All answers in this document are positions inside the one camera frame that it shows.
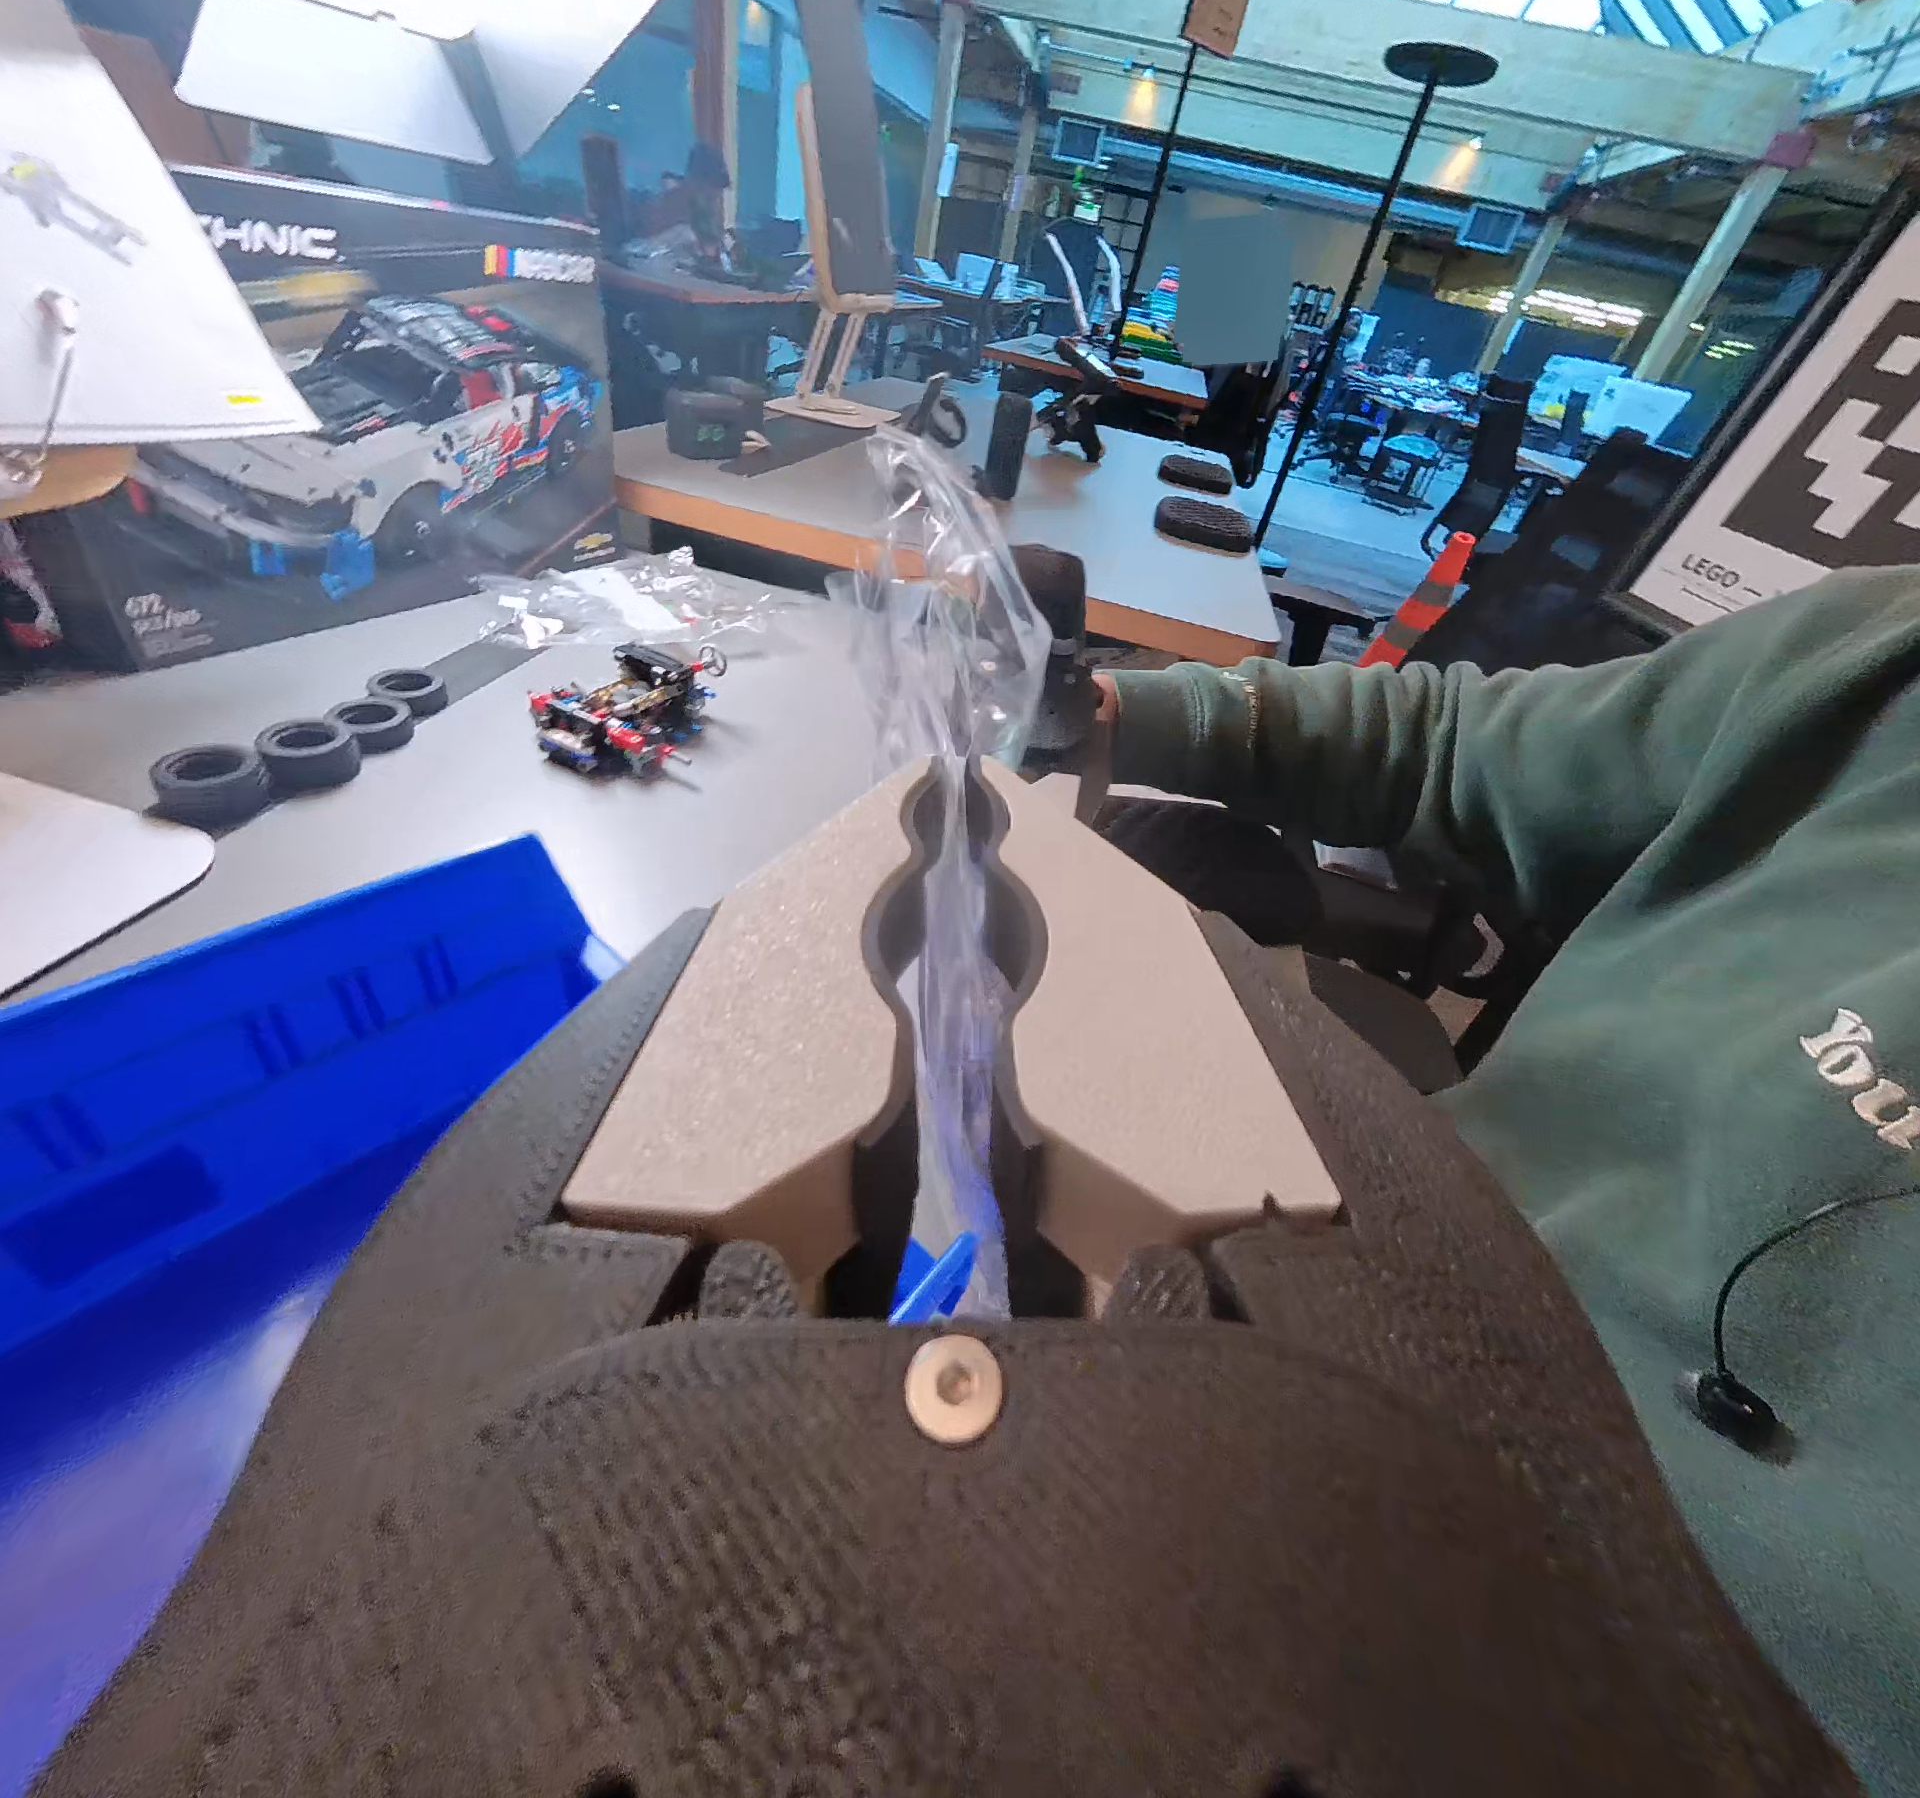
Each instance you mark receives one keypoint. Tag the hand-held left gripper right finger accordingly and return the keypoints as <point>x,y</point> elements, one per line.
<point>1155,1063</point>

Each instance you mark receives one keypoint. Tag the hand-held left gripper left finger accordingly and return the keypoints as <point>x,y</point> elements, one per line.
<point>736,1063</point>

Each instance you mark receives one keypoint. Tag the clear plastic bag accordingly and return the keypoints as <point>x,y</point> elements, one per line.
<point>928,600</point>

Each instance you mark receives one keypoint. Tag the blue plastic bin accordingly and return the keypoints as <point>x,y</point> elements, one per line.
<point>225,1109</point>

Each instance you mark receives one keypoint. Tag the person's right forearm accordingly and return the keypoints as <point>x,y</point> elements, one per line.
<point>1350,749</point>

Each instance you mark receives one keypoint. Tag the lego car chassis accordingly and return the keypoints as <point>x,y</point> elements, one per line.
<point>621,711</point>

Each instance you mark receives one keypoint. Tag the black lego tire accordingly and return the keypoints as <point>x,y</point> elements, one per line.
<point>373,722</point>
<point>307,751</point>
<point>408,690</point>
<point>211,783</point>

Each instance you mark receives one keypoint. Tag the lego set box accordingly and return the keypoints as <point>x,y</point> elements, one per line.
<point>449,372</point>

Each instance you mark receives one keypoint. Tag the lego instruction booklet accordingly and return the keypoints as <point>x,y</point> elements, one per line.
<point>121,255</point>

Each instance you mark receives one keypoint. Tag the person's right hand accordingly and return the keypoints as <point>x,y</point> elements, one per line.
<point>1108,703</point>

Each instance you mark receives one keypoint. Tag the neighbouring wooden-edged desk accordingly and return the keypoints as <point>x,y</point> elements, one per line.
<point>1110,554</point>

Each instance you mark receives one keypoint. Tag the black oval pad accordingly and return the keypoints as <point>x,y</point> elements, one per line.
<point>1204,525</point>
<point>1195,475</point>

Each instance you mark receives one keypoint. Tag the black cylinder speaker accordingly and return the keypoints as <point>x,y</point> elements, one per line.
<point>1008,448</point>

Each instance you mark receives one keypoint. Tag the orange traffic cone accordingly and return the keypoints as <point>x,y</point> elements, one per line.
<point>1426,600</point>

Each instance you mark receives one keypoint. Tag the dark device with green lights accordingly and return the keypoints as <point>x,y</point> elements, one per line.
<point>702,423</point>

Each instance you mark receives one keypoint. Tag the empty crumpled plastic bag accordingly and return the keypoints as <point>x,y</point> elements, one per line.
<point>629,600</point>

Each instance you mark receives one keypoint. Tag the wooden stand with grey panel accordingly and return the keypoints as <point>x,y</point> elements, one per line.
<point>833,103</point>

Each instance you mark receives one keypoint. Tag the person's green sweatshirt torso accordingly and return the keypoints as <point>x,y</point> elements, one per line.
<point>1724,1155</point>

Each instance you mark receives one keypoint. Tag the black floor lamp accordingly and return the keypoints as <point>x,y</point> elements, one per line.
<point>1440,64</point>

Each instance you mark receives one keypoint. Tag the clear booklet stand white base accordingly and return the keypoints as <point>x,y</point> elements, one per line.
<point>74,867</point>

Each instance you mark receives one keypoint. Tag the large printed marker sign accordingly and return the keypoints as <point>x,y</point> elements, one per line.
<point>1800,479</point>

